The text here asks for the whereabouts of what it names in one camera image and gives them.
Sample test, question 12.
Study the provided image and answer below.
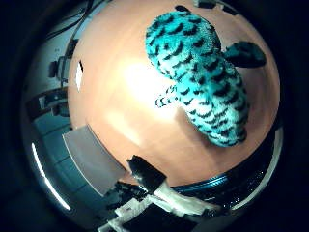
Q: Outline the ceiling light strip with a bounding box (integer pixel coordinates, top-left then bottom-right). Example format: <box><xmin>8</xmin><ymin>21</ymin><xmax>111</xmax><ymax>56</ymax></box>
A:
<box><xmin>30</xmin><ymin>142</ymin><xmax>71</xmax><ymax>212</ymax></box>

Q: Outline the teal black-spotted plush toy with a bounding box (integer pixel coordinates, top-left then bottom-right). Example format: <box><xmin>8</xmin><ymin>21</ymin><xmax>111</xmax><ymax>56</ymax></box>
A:
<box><xmin>144</xmin><ymin>5</ymin><xmax>267</xmax><ymax>149</ymax></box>

